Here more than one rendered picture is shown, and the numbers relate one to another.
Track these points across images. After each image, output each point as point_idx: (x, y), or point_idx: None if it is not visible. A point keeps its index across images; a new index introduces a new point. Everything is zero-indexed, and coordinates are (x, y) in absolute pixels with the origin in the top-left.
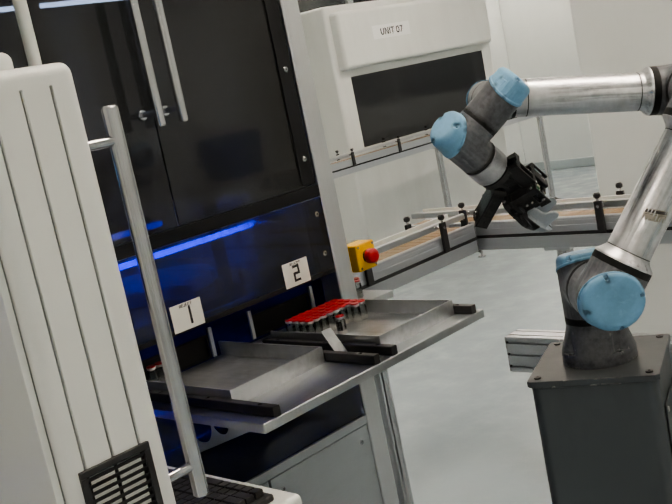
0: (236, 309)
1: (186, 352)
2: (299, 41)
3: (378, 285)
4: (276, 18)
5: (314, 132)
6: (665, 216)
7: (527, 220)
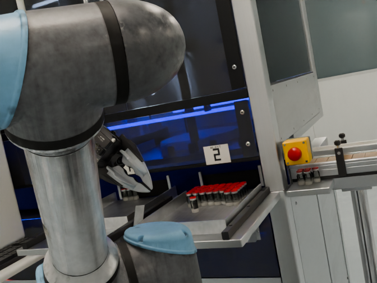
0: (163, 169)
1: (153, 186)
2: None
3: (355, 178)
4: None
5: (246, 45)
6: (47, 231)
7: (103, 176)
